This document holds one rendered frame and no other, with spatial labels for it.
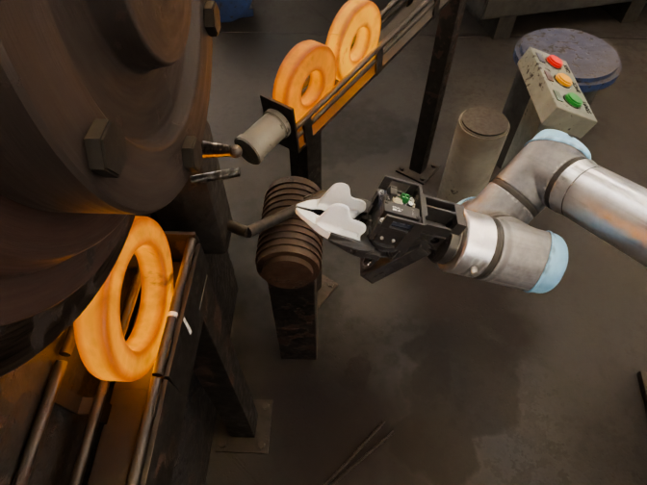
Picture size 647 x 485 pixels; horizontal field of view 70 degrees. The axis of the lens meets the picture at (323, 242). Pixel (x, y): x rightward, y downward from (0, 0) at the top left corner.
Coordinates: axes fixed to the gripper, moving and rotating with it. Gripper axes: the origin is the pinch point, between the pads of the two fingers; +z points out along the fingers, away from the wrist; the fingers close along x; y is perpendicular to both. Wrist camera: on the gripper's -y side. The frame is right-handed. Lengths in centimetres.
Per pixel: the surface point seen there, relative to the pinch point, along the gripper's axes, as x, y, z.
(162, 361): 19.5, -8.4, 12.8
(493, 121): -51, -9, -45
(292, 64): -31.7, 0.9, 4.8
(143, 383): 20.2, -14.6, 14.6
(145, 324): 13.9, -11.6, 16.1
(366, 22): -49.0, 3.8, -7.7
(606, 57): -97, -4, -91
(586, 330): -26, -48, -97
